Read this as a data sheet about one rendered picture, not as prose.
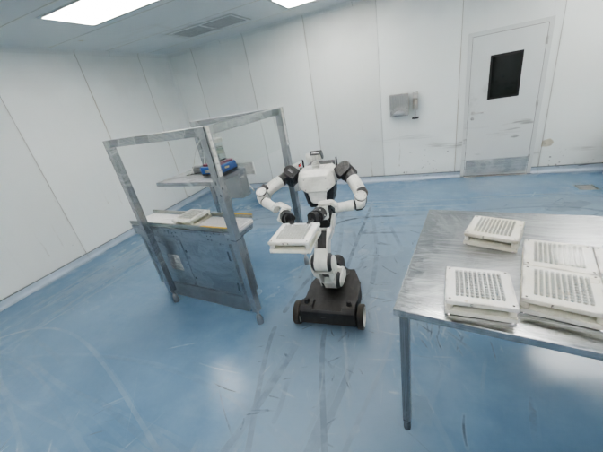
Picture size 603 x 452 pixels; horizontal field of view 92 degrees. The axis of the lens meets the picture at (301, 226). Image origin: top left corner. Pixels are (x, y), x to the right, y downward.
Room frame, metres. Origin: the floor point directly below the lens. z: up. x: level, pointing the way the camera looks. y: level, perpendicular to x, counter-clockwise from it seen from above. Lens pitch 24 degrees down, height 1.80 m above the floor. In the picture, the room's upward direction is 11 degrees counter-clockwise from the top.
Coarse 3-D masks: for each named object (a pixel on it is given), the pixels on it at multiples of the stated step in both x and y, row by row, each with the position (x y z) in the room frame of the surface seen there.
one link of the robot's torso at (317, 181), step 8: (328, 160) 2.30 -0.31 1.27; (336, 160) 2.18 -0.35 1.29; (304, 168) 2.18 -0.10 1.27; (312, 168) 2.13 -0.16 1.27; (320, 168) 2.09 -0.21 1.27; (328, 168) 2.05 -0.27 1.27; (304, 176) 2.08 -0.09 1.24; (312, 176) 2.05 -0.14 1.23; (320, 176) 2.03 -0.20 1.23; (328, 176) 2.02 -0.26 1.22; (336, 176) 2.05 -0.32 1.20; (304, 184) 2.08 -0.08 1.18; (312, 184) 2.05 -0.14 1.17; (320, 184) 2.03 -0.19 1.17; (328, 184) 2.01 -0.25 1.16; (304, 192) 2.12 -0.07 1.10; (312, 192) 2.06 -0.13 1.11; (320, 192) 2.05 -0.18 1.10; (328, 192) 2.04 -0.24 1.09; (312, 200) 2.07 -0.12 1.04; (320, 200) 2.05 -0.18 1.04
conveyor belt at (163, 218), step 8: (152, 216) 2.91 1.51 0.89; (160, 216) 2.86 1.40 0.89; (168, 216) 2.81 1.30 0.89; (176, 216) 2.77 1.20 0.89; (200, 224) 2.42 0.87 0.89; (208, 224) 2.38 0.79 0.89; (216, 224) 2.35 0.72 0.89; (224, 224) 2.31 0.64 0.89; (240, 224) 2.25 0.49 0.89; (248, 224) 2.27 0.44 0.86
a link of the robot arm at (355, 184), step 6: (354, 174) 1.97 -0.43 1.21; (348, 180) 1.96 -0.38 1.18; (354, 180) 1.93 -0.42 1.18; (360, 180) 1.93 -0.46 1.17; (354, 186) 1.90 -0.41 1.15; (360, 186) 1.89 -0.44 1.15; (354, 192) 1.88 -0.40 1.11; (360, 192) 1.83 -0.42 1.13; (366, 192) 1.83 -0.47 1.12; (360, 198) 1.79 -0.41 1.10; (366, 198) 1.88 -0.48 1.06
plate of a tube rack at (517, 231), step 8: (480, 216) 1.52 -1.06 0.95; (472, 224) 1.45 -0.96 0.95; (520, 224) 1.35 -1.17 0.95; (464, 232) 1.38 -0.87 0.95; (472, 232) 1.36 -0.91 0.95; (480, 232) 1.35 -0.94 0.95; (512, 232) 1.29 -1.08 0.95; (520, 232) 1.28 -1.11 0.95; (496, 240) 1.27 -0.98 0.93; (504, 240) 1.25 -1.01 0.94; (512, 240) 1.22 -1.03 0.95
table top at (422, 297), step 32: (448, 224) 1.63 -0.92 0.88; (544, 224) 1.42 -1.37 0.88; (576, 224) 1.36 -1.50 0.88; (416, 256) 1.34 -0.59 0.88; (448, 256) 1.28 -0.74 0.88; (480, 256) 1.23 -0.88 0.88; (512, 256) 1.18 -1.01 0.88; (416, 288) 1.09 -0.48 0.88; (448, 320) 0.86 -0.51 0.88; (480, 320) 0.83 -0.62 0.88; (544, 320) 0.78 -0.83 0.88; (576, 352) 0.65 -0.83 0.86
